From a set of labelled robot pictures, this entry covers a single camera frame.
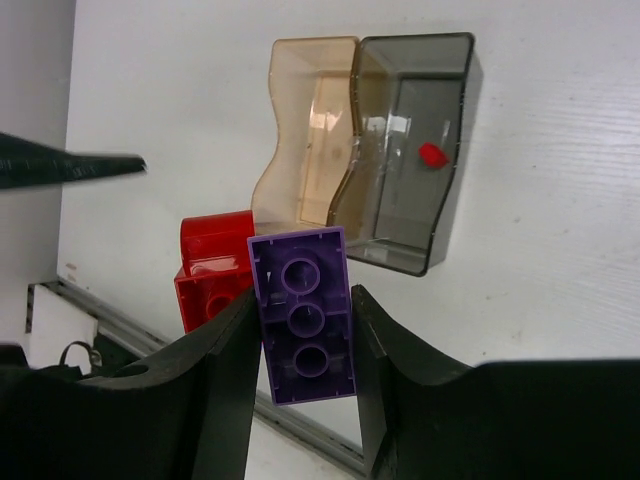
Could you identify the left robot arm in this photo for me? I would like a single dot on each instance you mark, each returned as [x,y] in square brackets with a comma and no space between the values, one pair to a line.
[27,164]

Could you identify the amber transparent container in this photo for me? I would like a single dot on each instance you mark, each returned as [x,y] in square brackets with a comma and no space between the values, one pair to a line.
[309,85]

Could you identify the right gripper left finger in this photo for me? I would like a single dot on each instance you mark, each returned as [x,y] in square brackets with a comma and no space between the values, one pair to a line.
[58,424]

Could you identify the grey transparent container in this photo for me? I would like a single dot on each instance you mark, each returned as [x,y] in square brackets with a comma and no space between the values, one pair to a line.
[407,90]

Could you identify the purple lego brick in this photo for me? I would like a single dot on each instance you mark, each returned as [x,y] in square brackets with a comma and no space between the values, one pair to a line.
[304,305]

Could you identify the small red lego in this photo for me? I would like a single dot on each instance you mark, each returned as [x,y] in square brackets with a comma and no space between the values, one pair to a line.
[433,156]

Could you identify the red lego brick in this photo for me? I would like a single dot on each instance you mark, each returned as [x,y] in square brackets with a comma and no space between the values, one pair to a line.
[215,265]

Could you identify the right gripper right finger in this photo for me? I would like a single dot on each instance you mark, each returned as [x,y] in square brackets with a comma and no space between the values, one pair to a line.
[425,415]

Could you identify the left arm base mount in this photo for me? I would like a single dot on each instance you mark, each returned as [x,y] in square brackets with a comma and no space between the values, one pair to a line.
[67,327]

